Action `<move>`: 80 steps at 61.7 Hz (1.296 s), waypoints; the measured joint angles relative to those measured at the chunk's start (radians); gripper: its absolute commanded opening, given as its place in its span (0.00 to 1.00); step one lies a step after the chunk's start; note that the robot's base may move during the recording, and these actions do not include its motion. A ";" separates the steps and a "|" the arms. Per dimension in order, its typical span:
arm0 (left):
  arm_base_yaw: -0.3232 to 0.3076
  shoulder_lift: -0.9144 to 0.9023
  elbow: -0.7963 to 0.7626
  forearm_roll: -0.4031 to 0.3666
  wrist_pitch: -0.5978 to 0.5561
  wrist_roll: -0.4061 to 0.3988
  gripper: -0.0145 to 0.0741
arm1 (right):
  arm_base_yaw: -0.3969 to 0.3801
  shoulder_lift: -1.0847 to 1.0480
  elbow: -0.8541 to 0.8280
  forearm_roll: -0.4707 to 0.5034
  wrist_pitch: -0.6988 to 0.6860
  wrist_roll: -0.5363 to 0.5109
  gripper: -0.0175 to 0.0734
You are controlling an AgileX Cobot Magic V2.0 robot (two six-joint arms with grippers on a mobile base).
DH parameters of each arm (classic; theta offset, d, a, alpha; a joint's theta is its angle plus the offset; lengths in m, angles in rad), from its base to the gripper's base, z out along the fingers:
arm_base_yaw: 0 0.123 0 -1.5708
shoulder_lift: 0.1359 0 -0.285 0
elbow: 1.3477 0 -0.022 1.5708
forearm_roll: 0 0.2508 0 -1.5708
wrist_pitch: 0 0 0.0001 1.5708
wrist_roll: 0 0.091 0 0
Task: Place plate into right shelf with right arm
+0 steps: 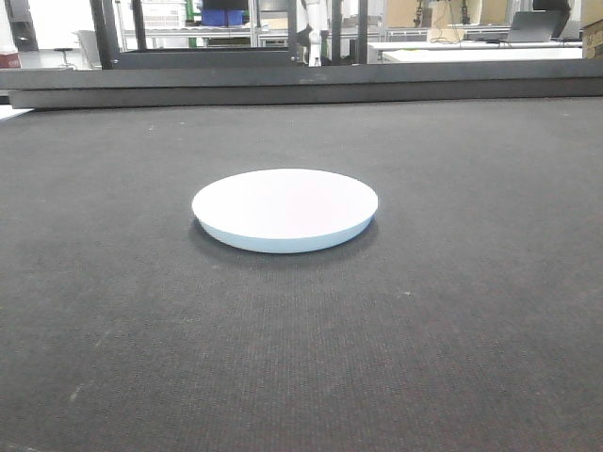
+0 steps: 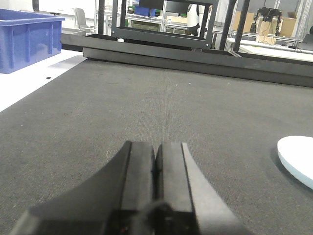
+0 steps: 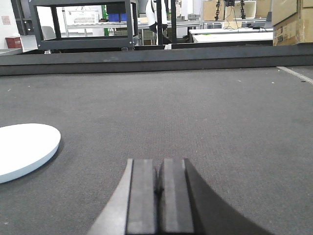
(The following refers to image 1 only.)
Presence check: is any pale blue round tray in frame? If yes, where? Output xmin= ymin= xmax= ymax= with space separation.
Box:
xmin=191 ymin=169 xmax=379 ymax=254

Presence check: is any black table mat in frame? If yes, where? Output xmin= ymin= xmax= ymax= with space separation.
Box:
xmin=1 ymin=98 xmax=602 ymax=451

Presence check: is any white background table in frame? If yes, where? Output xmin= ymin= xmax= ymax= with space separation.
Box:
xmin=368 ymin=41 xmax=583 ymax=64

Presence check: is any blue storage bin background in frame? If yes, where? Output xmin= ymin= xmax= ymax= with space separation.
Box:
xmin=201 ymin=9 xmax=245 ymax=27

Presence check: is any black stool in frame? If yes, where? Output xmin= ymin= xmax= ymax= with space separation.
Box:
xmin=53 ymin=47 xmax=77 ymax=70

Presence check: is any grey laptop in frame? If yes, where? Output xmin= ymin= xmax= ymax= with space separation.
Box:
xmin=504 ymin=10 xmax=562 ymax=43

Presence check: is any black metal frame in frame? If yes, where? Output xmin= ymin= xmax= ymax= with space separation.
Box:
xmin=90 ymin=1 xmax=369 ymax=70

